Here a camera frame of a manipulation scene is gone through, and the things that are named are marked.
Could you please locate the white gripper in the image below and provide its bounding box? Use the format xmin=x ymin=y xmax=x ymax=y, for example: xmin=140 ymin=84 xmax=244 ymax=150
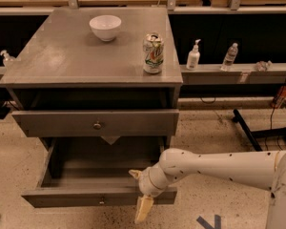
xmin=129 ymin=164 xmax=175 ymax=224

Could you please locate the grey drawer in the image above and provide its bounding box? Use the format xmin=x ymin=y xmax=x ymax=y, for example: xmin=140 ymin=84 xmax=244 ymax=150
xmin=12 ymin=110 xmax=179 ymax=137
xmin=22 ymin=136 xmax=165 ymax=208

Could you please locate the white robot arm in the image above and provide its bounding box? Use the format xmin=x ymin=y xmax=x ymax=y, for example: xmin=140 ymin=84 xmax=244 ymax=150
xmin=130 ymin=148 xmax=286 ymax=229

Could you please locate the grey top drawer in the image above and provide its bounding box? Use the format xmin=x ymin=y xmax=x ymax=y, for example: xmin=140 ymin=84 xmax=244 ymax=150
xmin=12 ymin=110 xmax=179 ymax=137

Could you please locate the grey drawer cabinet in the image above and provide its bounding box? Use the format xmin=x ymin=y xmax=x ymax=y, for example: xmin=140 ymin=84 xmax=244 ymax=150
xmin=0 ymin=7 xmax=184 ymax=151

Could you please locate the green white soda can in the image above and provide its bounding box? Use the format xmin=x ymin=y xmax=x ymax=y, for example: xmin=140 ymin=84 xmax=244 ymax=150
xmin=143 ymin=32 xmax=164 ymax=73

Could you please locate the white pump lotion bottle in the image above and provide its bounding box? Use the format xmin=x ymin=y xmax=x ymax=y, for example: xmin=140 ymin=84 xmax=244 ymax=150
xmin=186 ymin=39 xmax=200 ymax=70

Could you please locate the clear plastic water bottle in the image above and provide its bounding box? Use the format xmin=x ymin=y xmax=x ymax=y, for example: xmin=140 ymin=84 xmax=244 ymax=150
xmin=220 ymin=43 xmax=238 ymax=71

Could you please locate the black stand base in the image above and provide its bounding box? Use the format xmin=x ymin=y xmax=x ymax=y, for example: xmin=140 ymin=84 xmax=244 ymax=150
xmin=233 ymin=109 xmax=286 ymax=152

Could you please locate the white ceramic bowl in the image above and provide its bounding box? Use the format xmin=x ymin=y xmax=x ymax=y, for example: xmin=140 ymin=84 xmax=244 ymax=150
xmin=89 ymin=15 xmax=122 ymax=41

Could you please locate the orange power strip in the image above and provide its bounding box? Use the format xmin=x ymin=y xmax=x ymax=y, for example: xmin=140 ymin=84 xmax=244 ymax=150
xmin=271 ymin=86 xmax=286 ymax=109

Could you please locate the crumpled plastic wrapper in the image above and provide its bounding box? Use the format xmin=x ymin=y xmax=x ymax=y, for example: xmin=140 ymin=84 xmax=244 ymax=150
xmin=255 ymin=61 xmax=273 ymax=72

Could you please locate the clear pump sanitizer bottle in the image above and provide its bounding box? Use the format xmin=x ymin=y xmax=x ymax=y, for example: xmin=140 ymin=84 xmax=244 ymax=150
xmin=0 ymin=50 xmax=15 ymax=67

